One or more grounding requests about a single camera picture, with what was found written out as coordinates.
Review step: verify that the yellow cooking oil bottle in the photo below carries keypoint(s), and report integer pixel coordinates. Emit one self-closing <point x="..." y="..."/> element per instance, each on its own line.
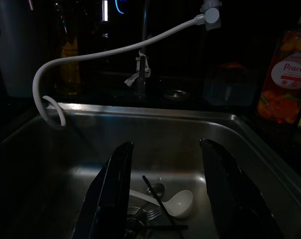
<point x="68" y="62"/>

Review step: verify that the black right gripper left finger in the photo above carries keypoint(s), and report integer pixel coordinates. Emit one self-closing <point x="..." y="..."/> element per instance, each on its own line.
<point x="110" y="194"/>

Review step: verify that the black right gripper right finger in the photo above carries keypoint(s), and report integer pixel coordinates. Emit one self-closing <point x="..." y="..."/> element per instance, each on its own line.
<point x="230" y="194"/>

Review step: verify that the round steel sink cap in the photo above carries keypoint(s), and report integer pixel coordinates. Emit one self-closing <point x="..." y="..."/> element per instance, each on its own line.
<point x="176" y="94"/>

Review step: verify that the peach dish soap bottle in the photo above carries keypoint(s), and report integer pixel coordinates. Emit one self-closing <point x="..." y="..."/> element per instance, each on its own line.
<point x="282" y="82"/>

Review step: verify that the grey canister with red logo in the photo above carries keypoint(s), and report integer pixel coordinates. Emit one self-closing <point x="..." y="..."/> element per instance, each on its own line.
<point x="16" y="49"/>

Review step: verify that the black chopstick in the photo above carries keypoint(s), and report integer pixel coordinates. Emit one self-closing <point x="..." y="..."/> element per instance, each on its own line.
<point x="155" y="196"/>

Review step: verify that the white ladle spoon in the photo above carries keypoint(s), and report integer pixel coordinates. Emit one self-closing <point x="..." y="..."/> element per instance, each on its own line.
<point x="178" y="204"/>

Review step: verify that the clear container with red top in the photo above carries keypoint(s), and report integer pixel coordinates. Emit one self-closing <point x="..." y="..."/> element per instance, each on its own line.
<point x="230" y="87"/>

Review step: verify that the stainless steel sink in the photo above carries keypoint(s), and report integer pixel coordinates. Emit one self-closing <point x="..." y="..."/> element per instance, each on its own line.
<point x="165" y="129"/>

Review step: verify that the black appliance with blue light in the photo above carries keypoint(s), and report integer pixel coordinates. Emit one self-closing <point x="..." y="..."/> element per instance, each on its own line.
<point x="108" y="17"/>

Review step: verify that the steel fork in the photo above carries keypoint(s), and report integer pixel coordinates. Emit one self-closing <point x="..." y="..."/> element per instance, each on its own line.
<point x="150" y="214"/>

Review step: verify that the steel sink drain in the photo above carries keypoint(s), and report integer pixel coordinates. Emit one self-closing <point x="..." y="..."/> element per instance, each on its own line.
<point x="158" y="189"/>

